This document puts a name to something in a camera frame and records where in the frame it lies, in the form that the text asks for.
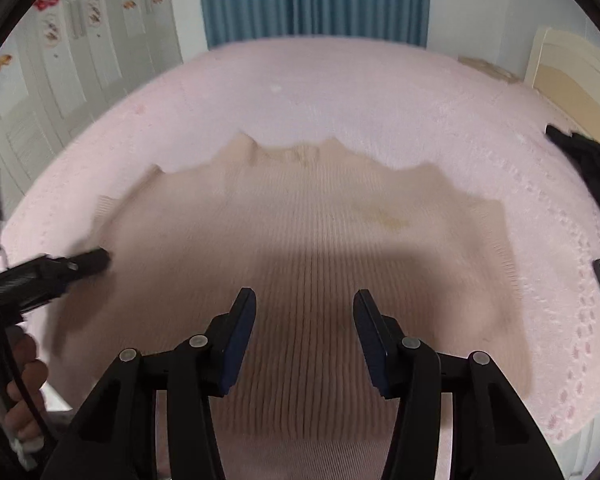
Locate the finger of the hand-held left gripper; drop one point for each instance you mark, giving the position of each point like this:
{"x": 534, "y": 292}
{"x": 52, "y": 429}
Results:
{"x": 55, "y": 272}

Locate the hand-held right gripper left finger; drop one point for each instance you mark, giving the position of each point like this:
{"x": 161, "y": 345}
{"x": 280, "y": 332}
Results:
{"x": 242, "y": 320}

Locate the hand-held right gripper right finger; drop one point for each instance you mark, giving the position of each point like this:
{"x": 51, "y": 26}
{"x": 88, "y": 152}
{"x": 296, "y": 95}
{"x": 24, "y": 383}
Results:
{"x": 369, "y": 332}

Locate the pink knitted sweater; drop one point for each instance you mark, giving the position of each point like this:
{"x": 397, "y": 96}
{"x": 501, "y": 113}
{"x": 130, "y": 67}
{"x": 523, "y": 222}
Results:
{"x": 300, "y": 220}

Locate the person's left hand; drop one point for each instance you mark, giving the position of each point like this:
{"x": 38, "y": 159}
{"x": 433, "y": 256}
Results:
{"x": 29, "y": 377}

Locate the white wardrobe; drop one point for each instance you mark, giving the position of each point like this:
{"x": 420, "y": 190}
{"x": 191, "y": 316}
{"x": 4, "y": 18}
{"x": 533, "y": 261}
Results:
{"x": 80, "y": 85}

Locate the pink bed sheet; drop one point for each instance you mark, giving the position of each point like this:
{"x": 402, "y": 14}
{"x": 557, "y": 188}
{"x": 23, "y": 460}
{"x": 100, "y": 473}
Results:
{"x": 330, "y": 85}

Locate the white cabinet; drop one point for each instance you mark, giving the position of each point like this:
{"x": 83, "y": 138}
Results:
{"x": 592, "y": 452}

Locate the cream wooden headboard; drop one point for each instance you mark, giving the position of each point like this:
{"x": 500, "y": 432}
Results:
{"x": 575, "y": 85}

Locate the blue curtain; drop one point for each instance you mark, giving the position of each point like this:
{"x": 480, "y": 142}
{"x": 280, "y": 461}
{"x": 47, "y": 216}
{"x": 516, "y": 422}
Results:
{"x": 310, "y": 0}

